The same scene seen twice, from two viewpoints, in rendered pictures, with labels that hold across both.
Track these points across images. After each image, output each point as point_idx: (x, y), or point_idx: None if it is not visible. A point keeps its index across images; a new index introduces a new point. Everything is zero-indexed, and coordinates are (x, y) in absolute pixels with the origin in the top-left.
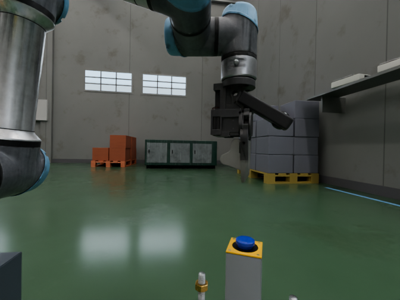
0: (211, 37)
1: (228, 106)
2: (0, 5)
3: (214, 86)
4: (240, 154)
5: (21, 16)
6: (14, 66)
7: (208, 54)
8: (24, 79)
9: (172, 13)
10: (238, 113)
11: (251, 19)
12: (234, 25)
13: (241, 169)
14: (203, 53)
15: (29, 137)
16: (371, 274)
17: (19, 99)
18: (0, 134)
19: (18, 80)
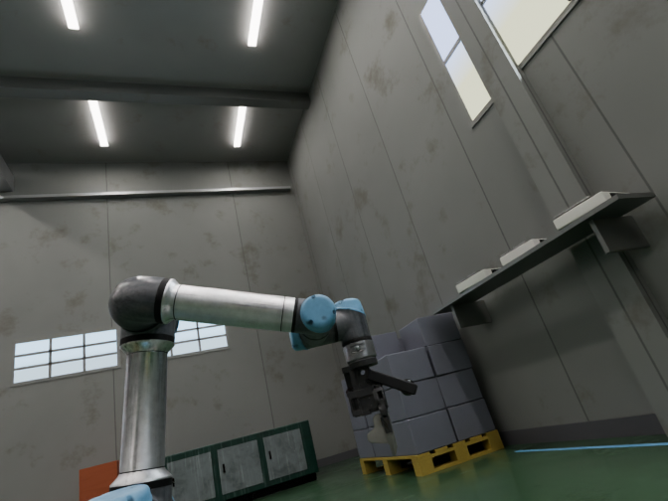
0: (331, 331)
1: (360, 386)
2: (140, 346)
3: (343, 370)
4: (385, 427)
5: (156, 350)
6: (153, 400)
7: (330, 343)
8: (160, 410)
9: (310, 333)
10: (372, 391)
11: (359, 310)
12: (348, 318)
13: (390, 442)
14: (326, 343)
15: (167, 472)
16: None
17: (158, 432)
18: (148, 475)
19: (157, 413)
